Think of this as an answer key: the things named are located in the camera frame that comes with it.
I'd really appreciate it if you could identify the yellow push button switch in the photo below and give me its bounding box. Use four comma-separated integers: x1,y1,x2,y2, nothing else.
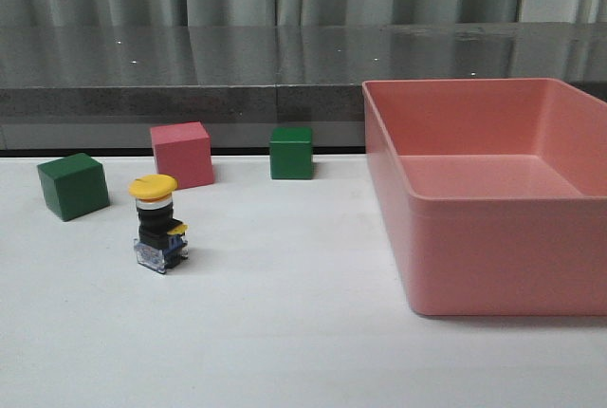
128,174,188,274

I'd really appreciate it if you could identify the pink plastic bin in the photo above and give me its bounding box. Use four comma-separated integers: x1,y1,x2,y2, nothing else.
362,78,606,316

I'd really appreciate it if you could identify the dark grey stone ledge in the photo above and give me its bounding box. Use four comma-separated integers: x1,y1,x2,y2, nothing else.
1,23,606,156

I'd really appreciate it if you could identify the green cube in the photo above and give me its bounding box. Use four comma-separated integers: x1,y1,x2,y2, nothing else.
269,127,314,179
37,153,110,221

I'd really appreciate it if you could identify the left green cube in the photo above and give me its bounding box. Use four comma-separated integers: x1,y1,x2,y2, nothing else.
37,153,110,221

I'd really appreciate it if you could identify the right green cube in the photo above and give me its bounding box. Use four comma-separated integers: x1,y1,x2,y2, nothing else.
269,127,314,179

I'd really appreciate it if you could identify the pink cube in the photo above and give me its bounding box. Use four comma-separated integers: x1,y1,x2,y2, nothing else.
150,121,215,190

